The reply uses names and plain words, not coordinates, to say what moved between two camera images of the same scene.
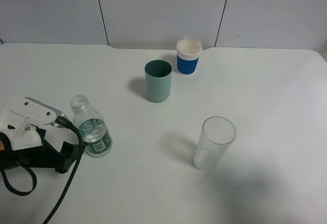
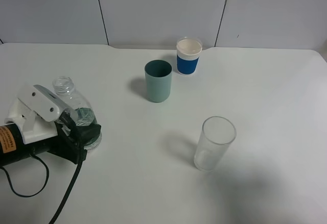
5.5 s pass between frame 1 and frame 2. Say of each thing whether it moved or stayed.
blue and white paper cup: stayed
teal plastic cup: stayed
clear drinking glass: stayed
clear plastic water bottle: moved
